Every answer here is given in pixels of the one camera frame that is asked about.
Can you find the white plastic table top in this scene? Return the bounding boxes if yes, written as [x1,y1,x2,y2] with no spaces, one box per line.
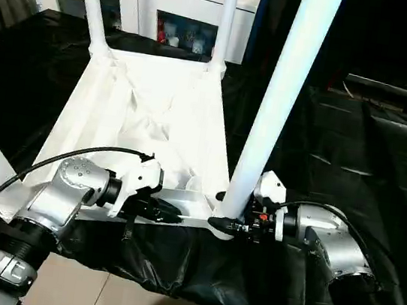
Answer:
[0,33,266,256]

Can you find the black plastic mat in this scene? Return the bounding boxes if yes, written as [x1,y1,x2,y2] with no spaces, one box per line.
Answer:
[0,1,407,305]

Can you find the red box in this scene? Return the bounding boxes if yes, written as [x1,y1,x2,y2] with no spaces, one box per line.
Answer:
[156,20,170,45]

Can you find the black horizontal bar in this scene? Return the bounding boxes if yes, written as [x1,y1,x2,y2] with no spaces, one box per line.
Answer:
[342,71,407,95]

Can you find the blue vertical panel edge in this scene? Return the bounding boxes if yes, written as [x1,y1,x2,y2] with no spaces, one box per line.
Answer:
[244,0,272,68]

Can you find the dark furniture with brass label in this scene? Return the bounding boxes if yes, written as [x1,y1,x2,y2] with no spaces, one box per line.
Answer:
[247,0,407,93]

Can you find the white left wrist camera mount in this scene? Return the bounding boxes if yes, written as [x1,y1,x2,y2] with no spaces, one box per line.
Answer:
[106,152,168,226]

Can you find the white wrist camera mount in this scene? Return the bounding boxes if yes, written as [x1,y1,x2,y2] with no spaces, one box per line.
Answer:
[106,152,168,226]
[247,168,295,245]

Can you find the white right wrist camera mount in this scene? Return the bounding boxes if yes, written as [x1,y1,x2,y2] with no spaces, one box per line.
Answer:
[247,168,295,245]

